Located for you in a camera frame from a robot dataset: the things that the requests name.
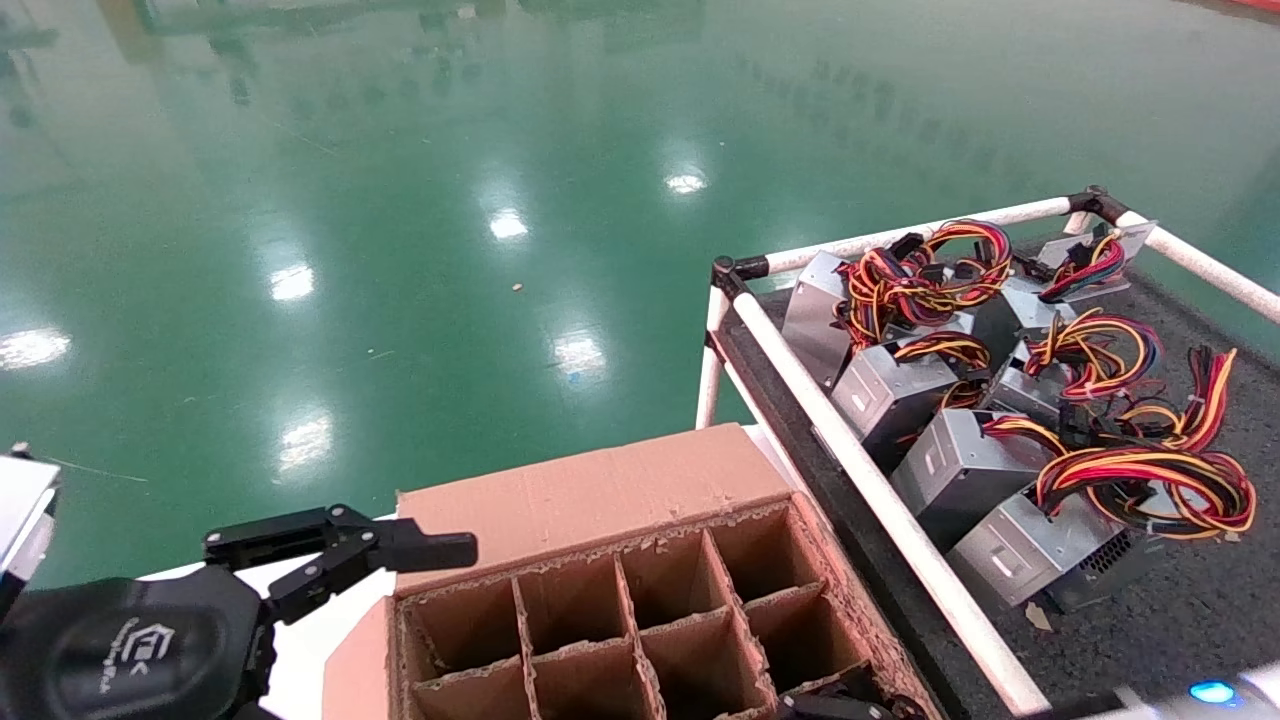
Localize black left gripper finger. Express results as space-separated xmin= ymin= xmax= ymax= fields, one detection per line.
xmin=203 ymin=504 xmax=479 ymax=626

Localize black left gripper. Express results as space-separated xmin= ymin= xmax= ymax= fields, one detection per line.
xmin=0 ymin=566 xmax=278 ymax=720

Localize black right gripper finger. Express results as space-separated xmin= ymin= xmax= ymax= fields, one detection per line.
xmin=778 ymin=692 xmax=901 ymax=720

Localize brown cardboard box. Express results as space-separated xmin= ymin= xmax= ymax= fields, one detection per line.
xmin=322 ymin=422 xmax=946 ymax=720

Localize cardboard divider grid insert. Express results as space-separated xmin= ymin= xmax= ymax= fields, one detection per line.
xmin=400 ymin=500 xmax=871 ymax=720

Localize silver power supply, vent grille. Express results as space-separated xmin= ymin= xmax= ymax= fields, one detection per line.
xmin=950 ymin=445 xmax=1258 ymax=613

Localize silver power supply, white sticker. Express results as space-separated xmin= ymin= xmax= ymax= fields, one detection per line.
xmin=893 ymin=408 xmax=1069 ymax=549

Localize black pipe corner connector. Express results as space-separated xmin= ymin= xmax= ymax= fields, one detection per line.
xmin=1068 ymin=185 xmax=1131 ymax=226
xmin=712 ymin=255 xmax=771 ymax=301

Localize silver power supply, dark side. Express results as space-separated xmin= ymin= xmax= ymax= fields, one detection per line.
xmin=968 ymin=272 xmax=1081 ymax=373

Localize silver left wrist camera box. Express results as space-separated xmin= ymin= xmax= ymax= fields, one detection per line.
xmin=0 ymin=452 xmax=64 ymax=603

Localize silver power supply, short cables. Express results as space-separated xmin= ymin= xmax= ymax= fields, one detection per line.
xmin=832 ymin=333 xmax=993 ymax=473

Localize white pipe cart frame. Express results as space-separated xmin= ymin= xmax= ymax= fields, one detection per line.
xmin=697 ymin=185 xmax=1280 ymax=717

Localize silver power supply, looped cables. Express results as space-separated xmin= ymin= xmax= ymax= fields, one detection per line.
xmin=985 ymin=308 xmax=1166 ymax=433

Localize silver power supply, large cable coil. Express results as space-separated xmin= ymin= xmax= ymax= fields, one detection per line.
xmin=782 ymin=219 xmax=1016 ymax=391

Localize red yellow black cable bundle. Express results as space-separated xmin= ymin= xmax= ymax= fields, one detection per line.
xmin=1075 ymin=347 xmax=1241 ymax=453

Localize silver power supply, red cables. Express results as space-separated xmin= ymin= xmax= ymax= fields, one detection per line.
xmin=1035 ymin=220 xmax=1161 ymax=303

